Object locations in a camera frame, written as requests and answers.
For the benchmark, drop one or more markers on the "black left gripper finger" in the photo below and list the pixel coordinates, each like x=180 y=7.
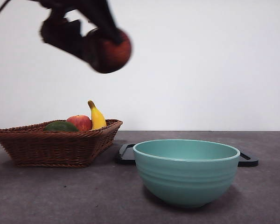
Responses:
x=65 y=37
x=106 y=21

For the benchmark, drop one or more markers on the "dark red plum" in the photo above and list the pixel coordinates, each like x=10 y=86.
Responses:
x=114 y=56

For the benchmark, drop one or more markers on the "teal ribbed bowl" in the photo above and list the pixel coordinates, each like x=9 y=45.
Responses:
x=184 y=177

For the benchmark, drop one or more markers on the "red apple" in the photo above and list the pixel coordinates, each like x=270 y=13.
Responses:
x=80 y=122

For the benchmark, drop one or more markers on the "yellow banana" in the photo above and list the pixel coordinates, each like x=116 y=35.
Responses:
x=96 y=119

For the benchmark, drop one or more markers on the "green avocado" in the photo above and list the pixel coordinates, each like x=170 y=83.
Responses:
x=58 y=127

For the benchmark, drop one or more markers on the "brown wicker basket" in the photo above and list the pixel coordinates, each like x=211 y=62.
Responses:
x=49 y=149

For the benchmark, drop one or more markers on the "black rectangular tray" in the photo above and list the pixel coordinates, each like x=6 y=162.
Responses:
x=123 y=161

